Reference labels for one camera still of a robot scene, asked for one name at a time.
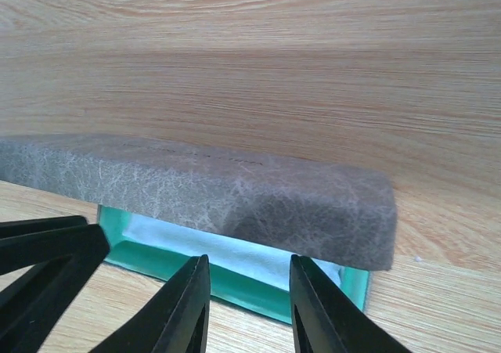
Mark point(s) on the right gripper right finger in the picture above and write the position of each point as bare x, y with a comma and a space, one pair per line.
325, 320

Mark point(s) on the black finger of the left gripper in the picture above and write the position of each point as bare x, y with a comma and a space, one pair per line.
59, 262

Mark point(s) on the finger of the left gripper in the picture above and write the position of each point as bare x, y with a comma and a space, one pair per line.
24, 227

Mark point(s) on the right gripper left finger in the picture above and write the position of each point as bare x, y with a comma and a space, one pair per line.
174, 320

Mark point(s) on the light blue cleaning cloth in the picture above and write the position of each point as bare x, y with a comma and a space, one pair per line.
266, 264

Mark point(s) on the grey felt glasses case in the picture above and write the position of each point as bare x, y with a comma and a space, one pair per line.
342, 217

